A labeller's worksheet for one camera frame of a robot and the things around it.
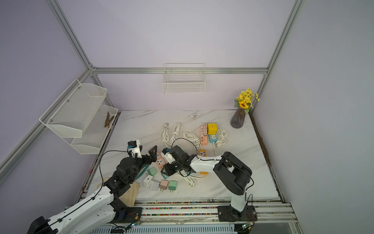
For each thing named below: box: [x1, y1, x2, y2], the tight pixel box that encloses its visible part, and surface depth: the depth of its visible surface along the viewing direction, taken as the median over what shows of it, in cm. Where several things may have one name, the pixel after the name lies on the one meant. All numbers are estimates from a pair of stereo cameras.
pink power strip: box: [200, 122, 208, 146], surface depth 103 cm
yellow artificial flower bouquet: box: [234, 88, 261, 114], surface depth 94 cm
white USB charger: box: [143, 174, 154, 189], surface depth 81 cm
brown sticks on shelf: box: [103, 111, 115, 128], surface depth 99 cm
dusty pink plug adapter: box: [159, 179, 169, 192], surface depth 84 cm
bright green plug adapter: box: [168, 180, 177, 193], surface depth 84 cm
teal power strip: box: [208, 134, 218, 143], surface depth 103 cm
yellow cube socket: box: [206, 123, 218, 136], surface depth 103 cm
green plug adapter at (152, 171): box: [147, 166, 157, 176], surface depth 88 cm
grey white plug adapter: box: [148, 179, 160, 192], surface depth 80 cm
